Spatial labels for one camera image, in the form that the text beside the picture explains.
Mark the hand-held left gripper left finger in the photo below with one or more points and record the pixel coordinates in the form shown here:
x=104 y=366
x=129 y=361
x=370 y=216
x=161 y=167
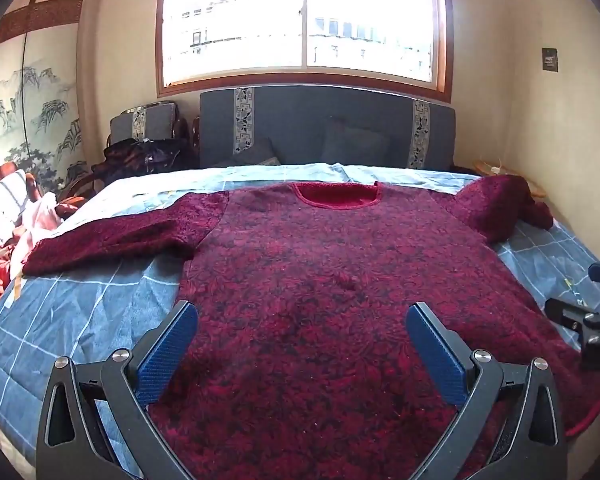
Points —
x=167 y=352

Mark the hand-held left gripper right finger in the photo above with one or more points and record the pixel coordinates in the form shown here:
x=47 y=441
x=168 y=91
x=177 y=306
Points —
x=437 y=355

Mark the dark red patterned sweater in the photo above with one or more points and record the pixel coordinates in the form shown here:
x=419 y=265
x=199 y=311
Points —
x=305 y=270

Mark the blue checked bed quilt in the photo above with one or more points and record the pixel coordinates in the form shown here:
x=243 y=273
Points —
x=80 y=320

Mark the small wooden side table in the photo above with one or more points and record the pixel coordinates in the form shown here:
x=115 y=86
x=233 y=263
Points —
x=490 y=166

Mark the pink cloth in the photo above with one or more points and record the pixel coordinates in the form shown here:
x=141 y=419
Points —
x=35 y=220

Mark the dark grey pillow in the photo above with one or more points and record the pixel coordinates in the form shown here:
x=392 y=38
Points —
x=252 y=154
x=355 y=142

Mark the white striped cloth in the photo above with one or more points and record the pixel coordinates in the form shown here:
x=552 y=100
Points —
x=0 y=205

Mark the grey cushioned chair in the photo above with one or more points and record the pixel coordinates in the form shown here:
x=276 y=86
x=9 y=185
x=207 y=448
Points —
x=145 y=120

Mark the grey padded headboard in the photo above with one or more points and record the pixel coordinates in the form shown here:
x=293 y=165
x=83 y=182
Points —
x=300 y=120

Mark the painted folding screen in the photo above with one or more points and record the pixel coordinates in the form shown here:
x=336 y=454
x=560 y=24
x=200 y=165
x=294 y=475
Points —
x=30 y=100

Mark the wooden framed window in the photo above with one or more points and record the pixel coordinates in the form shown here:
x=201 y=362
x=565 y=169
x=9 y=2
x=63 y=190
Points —
x=305 y=20

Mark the dark wall switch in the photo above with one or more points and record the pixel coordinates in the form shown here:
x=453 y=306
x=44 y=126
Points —
x=550 y=59

